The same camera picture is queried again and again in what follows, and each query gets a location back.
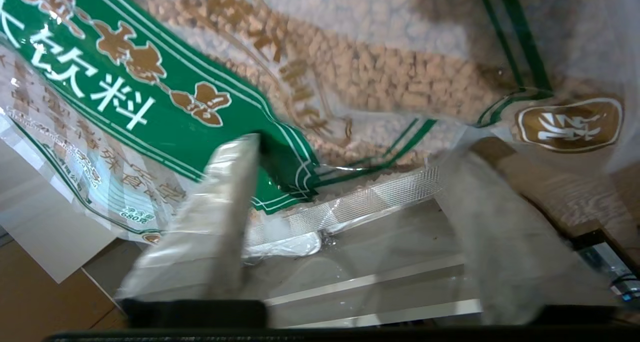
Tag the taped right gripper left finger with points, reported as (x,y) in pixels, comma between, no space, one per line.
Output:
(220,217)

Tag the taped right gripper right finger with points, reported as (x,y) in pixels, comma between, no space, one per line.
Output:
(505,242)

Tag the brown wooden desk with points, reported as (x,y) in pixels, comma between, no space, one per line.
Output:
(560,192)

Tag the green brown grain bag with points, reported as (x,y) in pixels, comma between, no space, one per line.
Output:
(210,81)

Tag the white slipper in plastic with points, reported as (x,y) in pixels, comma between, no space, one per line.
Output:
(285,244)

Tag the white glossy cabinet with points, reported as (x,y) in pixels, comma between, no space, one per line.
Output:
(45,222)

